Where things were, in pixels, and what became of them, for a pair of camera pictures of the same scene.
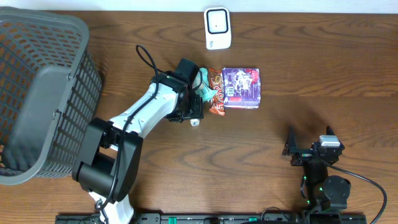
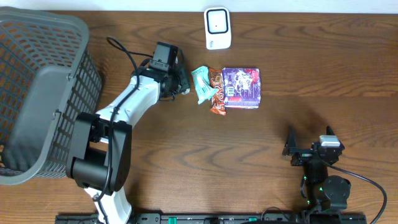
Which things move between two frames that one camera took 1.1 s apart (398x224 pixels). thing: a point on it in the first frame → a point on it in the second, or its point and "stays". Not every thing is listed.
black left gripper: [196, 104] → [182, 79]
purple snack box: [241, 88] stays
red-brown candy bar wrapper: [216, 80] stays
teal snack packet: [204, 90] stays
